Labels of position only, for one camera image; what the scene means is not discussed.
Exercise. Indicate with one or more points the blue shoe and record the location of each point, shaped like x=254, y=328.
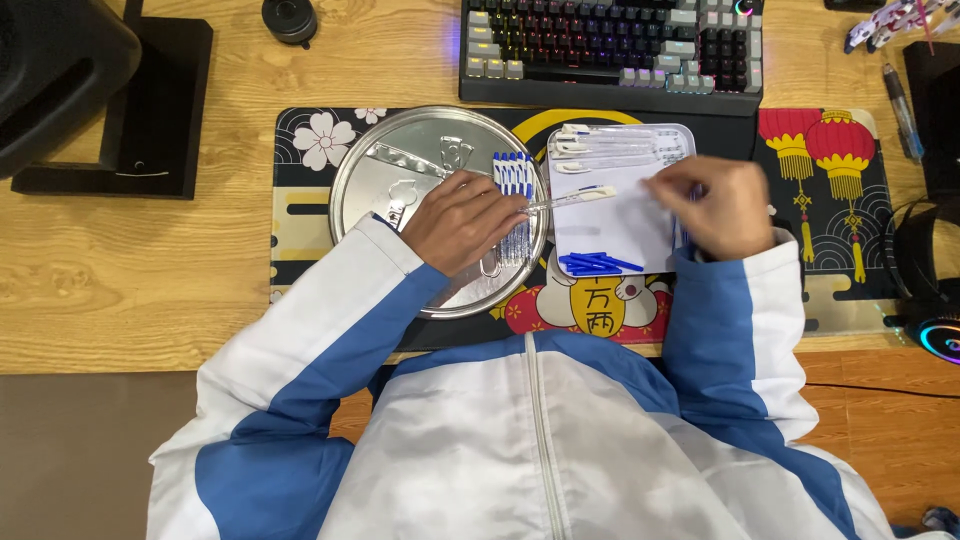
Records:
x=943, y=521

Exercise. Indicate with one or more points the pile of blue pen refills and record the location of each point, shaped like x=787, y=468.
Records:
x=596, y=263

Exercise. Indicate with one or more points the person's left fingers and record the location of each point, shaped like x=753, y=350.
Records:
x=504, y=214

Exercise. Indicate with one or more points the blue pen part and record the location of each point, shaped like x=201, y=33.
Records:
x=684, y=229

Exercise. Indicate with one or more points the round metal tray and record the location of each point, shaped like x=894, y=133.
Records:
x=420, y=157

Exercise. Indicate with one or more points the person's left hand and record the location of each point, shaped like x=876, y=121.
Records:
x=457, y=225

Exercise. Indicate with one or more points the black and grey backlit keyboard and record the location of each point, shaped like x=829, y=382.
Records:
x=600, y=45

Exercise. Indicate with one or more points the black printed desk mat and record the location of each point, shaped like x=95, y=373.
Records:
x=825, y=210

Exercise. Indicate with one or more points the heap of small pen springs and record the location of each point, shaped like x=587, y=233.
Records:
x=673, y=144

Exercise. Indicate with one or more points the white and blue toy figure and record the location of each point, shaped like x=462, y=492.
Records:
x=892, y=22

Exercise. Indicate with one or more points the small black device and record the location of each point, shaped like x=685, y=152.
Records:
x=855, y=4

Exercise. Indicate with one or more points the row of blue-capped clear pens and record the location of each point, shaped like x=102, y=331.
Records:
x=516, y=176

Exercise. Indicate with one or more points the black box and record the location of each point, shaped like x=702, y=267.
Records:
x=937, y=120

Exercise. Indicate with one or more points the clear pen with white cap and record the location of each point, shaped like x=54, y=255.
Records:
x=577, y=198

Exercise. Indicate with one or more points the white and blue zip jacket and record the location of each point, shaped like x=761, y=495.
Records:
x=487, y=450

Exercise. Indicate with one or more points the black monitor stand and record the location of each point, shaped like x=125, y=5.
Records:
x=157, y=112

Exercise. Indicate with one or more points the round black puck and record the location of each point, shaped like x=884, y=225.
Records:
x=289, y=19

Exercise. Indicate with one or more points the white rectangular tray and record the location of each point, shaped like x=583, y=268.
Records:
x=615, y=225

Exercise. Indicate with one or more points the blue ballpoint pen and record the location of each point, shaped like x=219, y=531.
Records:
x=902, y=112

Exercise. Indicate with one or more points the person's right hand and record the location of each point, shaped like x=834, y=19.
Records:
x=727, y=210

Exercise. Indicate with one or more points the person's right fingers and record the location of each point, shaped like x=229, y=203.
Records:
x=671, y=187

